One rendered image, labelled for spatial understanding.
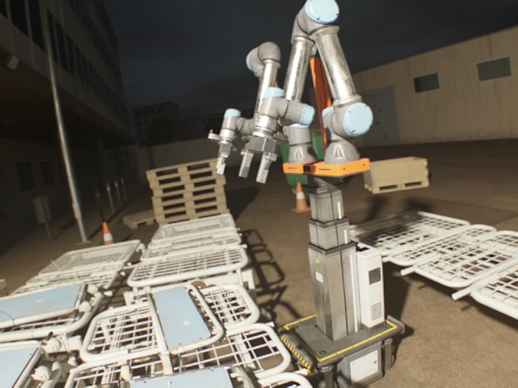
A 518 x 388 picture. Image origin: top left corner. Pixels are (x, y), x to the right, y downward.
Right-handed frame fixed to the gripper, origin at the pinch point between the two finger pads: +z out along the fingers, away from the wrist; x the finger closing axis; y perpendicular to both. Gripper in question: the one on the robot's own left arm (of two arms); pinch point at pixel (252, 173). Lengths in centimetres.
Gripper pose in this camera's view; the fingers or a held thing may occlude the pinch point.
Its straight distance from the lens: 121.4
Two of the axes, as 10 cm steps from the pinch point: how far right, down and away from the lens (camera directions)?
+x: 4.8, 2.1, -8.5
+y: -8.4, -1.8, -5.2
